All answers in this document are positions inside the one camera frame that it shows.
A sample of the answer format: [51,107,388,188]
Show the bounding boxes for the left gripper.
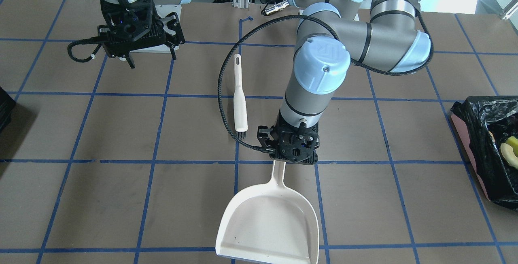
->
[257,113,320,166]

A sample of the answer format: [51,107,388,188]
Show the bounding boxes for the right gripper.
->
[97,0,185,69]

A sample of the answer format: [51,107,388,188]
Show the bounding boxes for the beige hand brush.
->
[233,54,248,140]

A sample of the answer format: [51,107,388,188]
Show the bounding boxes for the beige plastic dustpan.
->
[215,160,320,264]

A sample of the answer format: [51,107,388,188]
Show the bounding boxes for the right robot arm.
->
[92,0,191,68]

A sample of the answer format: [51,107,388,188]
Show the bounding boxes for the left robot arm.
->
[257,0,433,165]

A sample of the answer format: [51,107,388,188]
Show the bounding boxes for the black lined bin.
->
[0,87,16,133]
[451,96,518,211]

